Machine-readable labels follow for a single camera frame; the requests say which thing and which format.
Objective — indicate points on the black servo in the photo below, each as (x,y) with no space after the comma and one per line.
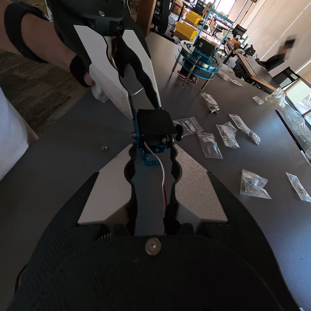
(153,124)

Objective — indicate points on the crumpled clear plastic bag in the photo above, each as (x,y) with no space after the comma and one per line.
(227,136)

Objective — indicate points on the person's left forearm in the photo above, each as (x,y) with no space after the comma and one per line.
(31,36)

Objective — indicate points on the blue acrylic robot base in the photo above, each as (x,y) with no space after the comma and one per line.
(194,52)

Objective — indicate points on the clear bag with dark screws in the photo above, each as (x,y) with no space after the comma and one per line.
(255,184)

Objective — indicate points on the person's left hand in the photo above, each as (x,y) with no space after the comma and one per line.
(58,48)

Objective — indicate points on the white shirt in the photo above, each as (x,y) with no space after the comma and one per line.
(12,136)

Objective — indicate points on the small clear plastic bag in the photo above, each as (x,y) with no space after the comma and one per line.
(257,99)
(224,76)
(235,82)

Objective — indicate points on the metal cross socket wrench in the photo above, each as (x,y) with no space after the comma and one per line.
(213,110)

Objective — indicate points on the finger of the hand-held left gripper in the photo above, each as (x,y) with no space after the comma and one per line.
(141,53)
(107,77)

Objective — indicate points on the yellow storage bin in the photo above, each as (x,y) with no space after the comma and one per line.
(186,28)
(193,15)

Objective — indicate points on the long clear plastic bag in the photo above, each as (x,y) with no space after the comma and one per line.
(243,127)

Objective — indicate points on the clear bag with white label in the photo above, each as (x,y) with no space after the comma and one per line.
(210,145)

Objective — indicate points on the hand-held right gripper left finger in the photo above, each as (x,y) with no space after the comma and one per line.
(107,194)

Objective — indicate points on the dark grey desk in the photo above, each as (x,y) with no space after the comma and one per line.
(60,136)

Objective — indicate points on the crinkled plastic wrap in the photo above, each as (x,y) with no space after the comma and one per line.
(289,114)

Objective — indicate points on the wooden pillar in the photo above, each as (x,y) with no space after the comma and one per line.
(145,17)

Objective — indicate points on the long wooden table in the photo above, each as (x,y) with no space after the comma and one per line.
(252,65)

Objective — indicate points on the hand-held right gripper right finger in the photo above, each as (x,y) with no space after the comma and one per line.
(196,194)

